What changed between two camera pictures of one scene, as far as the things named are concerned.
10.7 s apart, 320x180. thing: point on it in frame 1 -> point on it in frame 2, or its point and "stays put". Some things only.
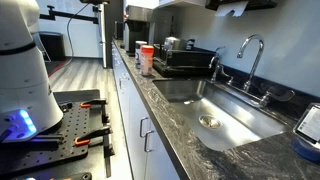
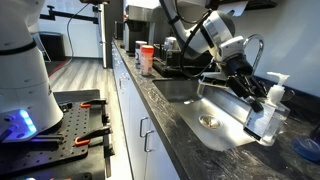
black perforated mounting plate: x=70 y=139 stays put
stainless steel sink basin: x=218 y=116 stays put
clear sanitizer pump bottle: x=308 y=126 -> x=265 y=126
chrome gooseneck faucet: x=247 y=84 stays put
